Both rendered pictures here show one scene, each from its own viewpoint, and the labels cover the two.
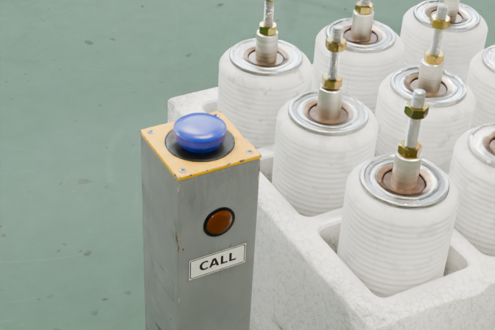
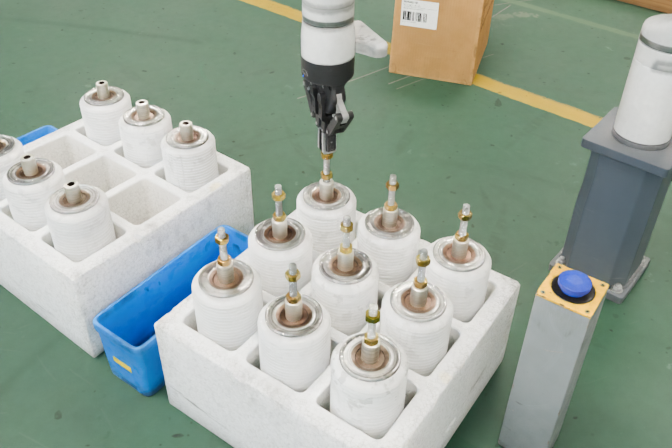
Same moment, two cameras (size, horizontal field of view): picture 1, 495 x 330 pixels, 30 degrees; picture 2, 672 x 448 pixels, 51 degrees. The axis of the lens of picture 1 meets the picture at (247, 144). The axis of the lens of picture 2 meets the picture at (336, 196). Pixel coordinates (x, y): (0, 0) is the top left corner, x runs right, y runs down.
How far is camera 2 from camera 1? 1.25 m
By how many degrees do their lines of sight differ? 87
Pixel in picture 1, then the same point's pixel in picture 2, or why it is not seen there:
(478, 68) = (297, 251)
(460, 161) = (411, 242)
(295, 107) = (427, 316)
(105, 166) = not seen: outside the picture
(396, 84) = (356, 278)
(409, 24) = (246, 299)
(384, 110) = (369, 291)
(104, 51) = not seen: outside the picture
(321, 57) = (322, 341)
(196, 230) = not seen: hidden behind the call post
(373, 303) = (503, 285)
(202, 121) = (572, 279)
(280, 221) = (475, 341)
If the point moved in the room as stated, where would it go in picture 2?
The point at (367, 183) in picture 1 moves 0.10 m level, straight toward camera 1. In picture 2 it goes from (475, 264) to (539, 253)
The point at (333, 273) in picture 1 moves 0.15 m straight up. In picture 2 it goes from (496, 306) to (513, 226)
